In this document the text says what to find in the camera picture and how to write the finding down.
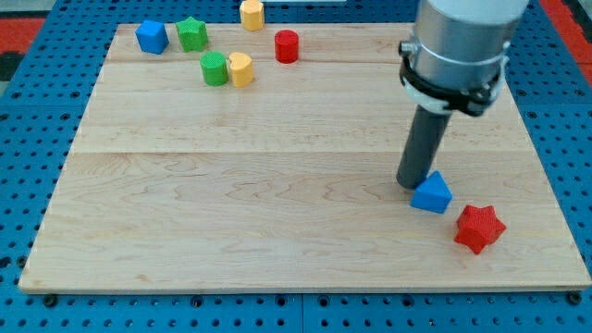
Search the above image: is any light wooden board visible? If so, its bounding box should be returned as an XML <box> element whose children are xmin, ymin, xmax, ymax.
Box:
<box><xmin>18</xmin><ymin>23</ymin><xmax>591</xmax><ymax>294</ymax></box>

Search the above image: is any blue cube block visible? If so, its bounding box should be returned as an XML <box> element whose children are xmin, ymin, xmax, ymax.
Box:
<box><xmin>135</xmin><ymin>20</ymin><xmax>169</xmax><ymax>55</ymax></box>

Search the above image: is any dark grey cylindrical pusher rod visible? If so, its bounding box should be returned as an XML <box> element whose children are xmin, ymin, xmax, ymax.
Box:
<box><xmin>396</xmin><ymin>105</ymin><xmax>451</xmax><ymax>190</ymax></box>

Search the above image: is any red cylinder block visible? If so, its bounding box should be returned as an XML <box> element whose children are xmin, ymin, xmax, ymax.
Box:
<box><xmin>274</xmin><ymin>30</ymin><xmax>300</xmax><ymax>64</ymax></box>

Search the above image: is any green star block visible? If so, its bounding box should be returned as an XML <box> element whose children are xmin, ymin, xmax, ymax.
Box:
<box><xmin>175</xmin><ymin>17</ymin><xmax>208</xmax><ymax>52</ymax></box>

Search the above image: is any yellow hexagon block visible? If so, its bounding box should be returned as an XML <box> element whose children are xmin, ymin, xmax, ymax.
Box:
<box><xmin>240</xmin><ymin>0</ymin><xmax>265</xmax><ymax>31</ymax></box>

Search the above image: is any red star block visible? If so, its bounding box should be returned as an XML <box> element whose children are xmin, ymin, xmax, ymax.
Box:
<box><xmin>454</xmin><ymin>204</ymin><xmax>507</xmax><ymax>255</ymax></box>

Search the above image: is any blue triangle block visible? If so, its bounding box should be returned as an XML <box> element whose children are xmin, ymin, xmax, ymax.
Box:
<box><xmin>410</xmin><ymin>170</ymin><xmax>453</xmax><ymax>214</ymax></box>

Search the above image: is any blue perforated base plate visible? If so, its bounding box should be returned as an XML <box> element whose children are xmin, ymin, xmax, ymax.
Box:
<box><xmin>1</xmin><ymin>0</ymin><xmax>591</xmax><ymax>332</ymax></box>

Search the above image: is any green cylinder block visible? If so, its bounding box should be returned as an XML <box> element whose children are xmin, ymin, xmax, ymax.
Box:
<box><xmin>200</xmin><ymin>51</ymin><xmax>228</xmax><ymax>86</ymax></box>

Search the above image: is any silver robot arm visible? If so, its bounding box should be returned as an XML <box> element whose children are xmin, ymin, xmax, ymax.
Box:
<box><xmin>396</xmin><ymin>0</ymin><xmax>529</xmax><ymax>189</ymax></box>

